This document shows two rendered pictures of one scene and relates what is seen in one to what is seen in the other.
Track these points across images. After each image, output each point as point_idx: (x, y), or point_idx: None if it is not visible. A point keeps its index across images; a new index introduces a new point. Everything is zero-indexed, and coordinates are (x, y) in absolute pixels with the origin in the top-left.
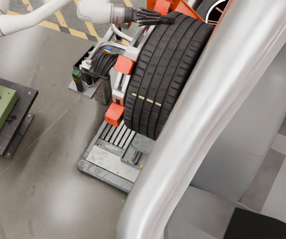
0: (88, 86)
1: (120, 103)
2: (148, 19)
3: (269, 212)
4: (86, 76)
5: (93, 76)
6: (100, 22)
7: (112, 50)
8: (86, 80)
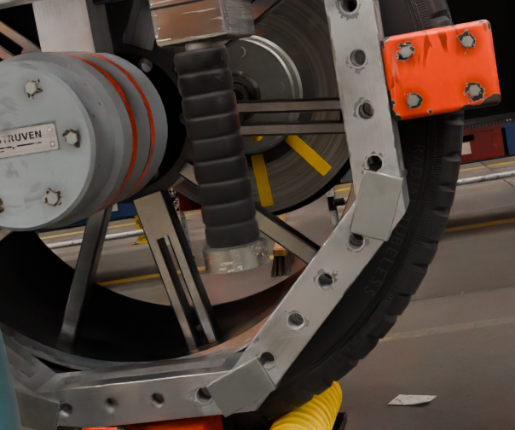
0: (267, 243)
1: (380, 22)
2: None
3: None
4: (235, 99)
5: (250, 24)
6: None
7: (20, 61)
8: (246, 177)
